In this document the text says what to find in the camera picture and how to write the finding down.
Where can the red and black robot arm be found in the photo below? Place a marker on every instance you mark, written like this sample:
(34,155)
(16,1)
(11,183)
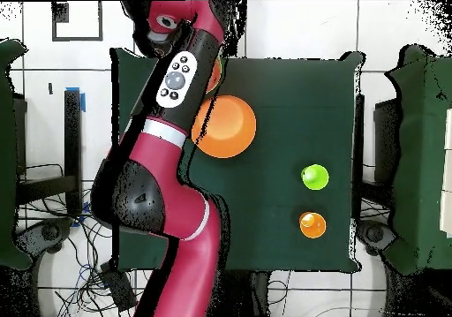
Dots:
(169,190)

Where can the small red-orange bowl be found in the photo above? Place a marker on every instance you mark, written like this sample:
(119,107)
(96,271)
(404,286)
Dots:
(213,76)

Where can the dark green tablecloth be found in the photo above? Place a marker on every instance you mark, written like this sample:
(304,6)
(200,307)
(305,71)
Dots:
(282,119)

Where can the large orange bowl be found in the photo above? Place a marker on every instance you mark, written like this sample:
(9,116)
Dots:
(229,126)

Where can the black power strip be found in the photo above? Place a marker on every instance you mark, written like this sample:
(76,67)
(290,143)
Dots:
(118,288)

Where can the black metal stand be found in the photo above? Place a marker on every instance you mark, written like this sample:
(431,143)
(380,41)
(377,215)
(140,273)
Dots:
(385,137)
(72,137)

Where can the lime green cup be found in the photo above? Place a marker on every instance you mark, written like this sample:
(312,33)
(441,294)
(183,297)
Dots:
(315,177)

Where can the neighbouring green covered table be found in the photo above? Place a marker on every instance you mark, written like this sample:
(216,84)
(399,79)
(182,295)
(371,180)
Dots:
(9,154)
(420,154)

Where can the orange cup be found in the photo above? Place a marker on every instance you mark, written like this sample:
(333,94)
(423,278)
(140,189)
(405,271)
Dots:
(312,225)

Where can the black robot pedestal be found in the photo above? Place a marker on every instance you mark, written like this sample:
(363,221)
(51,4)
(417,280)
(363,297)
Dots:
(243,292)

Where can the blue tape strip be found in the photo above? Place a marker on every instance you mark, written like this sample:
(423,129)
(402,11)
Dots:
(83,101)

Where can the grey square frame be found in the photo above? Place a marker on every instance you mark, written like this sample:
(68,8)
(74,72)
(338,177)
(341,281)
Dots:
(100,20)

